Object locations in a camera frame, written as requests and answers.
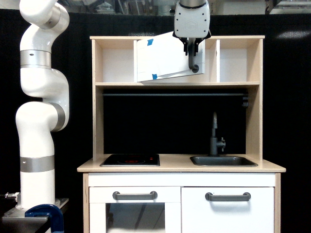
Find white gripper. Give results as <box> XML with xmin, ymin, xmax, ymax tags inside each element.
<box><xmin>173</xmin><ymin>0</ymin><xmax>211</xmax><ymax>56</ymax></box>

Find grey microwave door handle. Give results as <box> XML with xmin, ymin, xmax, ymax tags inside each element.
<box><xmin>188</xmin><ymin>38</ymin><xmax>199</xmax><ymax>73</ymax></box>

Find white microwave door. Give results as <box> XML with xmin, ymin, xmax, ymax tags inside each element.
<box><xmin>137</xmin><ymin>32</ymin><xmax>205</xmax><ymax>82</ymax></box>

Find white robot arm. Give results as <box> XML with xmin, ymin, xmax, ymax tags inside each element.
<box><xmin>16</xmin><ymin>0</ymin><xmax>210</xmax><ymax>210</ymax></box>

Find white cabinet door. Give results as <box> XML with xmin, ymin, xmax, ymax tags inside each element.
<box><xmin>181</xmin><ymin>187</ymin><xmax>274</xmax><ymax>233</ymax></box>

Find white oven door with window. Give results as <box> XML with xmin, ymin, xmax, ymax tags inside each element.
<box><xmin>89</xmin><ymin>186</ymin><xmax>181</xmax><ymax>233</ymax></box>

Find blue tape top piece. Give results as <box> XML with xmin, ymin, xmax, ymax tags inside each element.
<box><xmin>147</xmin><ymin>39</ymin><xmax>154</xmax><ymax>46</ymax></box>

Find grey toy faucet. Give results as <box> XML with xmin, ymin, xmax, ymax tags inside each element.
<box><xmin>209</xmin><ymin>112</ymin><xmax>226</xmax><ymax>157</ymax></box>

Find grey toy sink basin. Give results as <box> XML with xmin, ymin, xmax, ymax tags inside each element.
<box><xmin>190</xmin><ymin>156</ymin><xmax>258</xmax><ymax>167</ymax></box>

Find black toy stovetop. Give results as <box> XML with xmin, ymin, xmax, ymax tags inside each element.
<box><xmin>100</xmin><ymin>154</ymin><xmax>160</xmax><ymax>167</ymax></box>

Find blue c-clamp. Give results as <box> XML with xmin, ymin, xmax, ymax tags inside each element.
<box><xmin>24</xmin><ymin>204</ymin><xmax>65</xmax><ymax>233</ymax></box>

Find wooden toy kitchen frame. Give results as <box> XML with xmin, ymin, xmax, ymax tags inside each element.
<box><xmin>78</xmin><ymin>35</ymin><xmax>285</xmax><ymax>233</ymax></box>

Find dark grey hanging rail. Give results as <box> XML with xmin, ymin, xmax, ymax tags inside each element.
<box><xmin>103</xmin><ymin>93</ymin><xmax>248</xmax><ymax>97</ymax></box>

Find grey cabinet door handle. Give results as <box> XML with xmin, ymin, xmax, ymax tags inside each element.
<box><xmin>205</xmin><ymin>192</ymin><xmax>251</xmax><ymax>202</ymax></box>

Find grey oven door handle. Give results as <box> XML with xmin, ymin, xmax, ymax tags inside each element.
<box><xmin>112</xmin><ymin>191</ymin><xmax>157</xmax><ymax>200</ymax></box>

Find metal cable connector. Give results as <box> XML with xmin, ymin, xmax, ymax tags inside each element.
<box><xmin>4</xmin><ymin>192</ymin><xmax>20</xmax><ymax>202</ymax></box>

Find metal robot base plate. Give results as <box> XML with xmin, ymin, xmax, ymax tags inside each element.
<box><xmin>1</xmin><ymin>198</ymin><xmax>69</xmax><ymax>222</ymax></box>

